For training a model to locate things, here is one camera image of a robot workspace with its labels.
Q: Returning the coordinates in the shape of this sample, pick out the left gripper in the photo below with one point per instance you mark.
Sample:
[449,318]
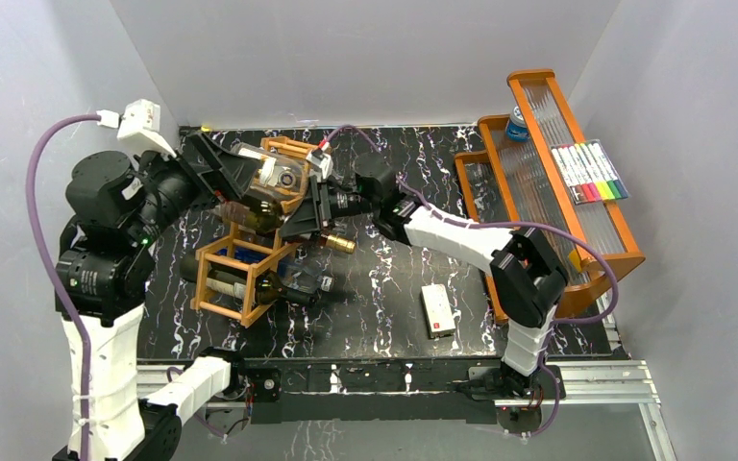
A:
[220,168]

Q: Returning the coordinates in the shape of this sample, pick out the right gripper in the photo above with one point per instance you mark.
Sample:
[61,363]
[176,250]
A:
[313,211]

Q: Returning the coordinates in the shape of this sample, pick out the dark green silver-cap wine bottle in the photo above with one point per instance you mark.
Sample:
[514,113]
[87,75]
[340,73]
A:
[258,216]

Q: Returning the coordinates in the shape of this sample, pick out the clear labelled liquor bottle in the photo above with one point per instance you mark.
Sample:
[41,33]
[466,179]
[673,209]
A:
[284,168]

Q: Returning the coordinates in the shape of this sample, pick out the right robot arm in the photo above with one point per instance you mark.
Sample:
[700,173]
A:
[528,276]

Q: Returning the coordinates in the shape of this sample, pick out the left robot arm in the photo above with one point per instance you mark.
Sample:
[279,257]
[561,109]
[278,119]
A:
[121,206]

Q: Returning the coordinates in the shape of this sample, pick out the brown gold-cap wine bottle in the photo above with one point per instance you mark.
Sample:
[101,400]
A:
[327,239]

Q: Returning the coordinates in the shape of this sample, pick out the clear square blue-label bottle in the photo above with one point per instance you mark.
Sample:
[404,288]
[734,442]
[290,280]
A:
[304,276]

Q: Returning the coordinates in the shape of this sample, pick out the wooden wine rack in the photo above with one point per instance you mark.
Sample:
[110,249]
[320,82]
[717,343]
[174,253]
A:
[236,275]

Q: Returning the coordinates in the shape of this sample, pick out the white rectangular box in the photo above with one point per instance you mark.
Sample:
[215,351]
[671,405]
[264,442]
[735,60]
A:
[438,310]

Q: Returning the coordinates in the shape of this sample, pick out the orange tiered shelf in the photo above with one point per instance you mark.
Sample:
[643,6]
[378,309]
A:
[528,185]

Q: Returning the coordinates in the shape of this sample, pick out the blue-label can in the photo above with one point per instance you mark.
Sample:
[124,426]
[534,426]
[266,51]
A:
[516,127]

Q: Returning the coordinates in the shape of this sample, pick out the coloured marker pack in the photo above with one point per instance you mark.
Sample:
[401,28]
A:
[588,173]

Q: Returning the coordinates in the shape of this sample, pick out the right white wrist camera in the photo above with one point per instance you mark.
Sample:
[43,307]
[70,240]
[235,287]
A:
[320,161]

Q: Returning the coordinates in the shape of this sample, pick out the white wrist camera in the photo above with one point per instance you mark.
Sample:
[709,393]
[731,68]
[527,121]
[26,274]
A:
[138,128]
[320,161]

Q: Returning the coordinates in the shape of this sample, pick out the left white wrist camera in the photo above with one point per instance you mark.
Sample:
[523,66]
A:
[138,128]

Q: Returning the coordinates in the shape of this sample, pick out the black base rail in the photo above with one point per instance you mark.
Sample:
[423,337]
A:
[431,389]

